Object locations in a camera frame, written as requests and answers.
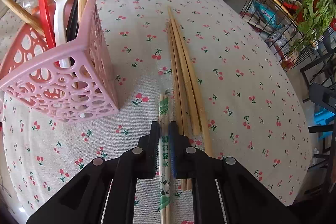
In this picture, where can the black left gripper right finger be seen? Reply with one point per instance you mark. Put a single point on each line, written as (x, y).
(223, 190)

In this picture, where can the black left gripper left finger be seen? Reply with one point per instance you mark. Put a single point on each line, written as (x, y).
(103, 191)

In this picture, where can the bare bamboo chopstick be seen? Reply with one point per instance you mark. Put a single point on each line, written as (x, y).
(181, 90)
(200, 106)
(176, 88)
(193, 111)

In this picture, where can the bamboo chopsticks pair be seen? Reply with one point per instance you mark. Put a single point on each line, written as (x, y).
(164, 159)

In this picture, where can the blue plastic stool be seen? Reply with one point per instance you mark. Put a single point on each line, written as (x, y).
(322, 116)

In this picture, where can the cherry print tablecloth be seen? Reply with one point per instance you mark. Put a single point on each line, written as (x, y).
(253, 112)

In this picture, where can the pink perforated utensil holder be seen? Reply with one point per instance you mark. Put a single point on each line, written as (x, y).
(70, 83)

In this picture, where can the long bamboo chopstick in holder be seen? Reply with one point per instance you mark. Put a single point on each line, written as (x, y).
(24, 15)

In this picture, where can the black wire vegetable rack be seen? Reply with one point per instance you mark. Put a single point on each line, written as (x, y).
(277, 24)

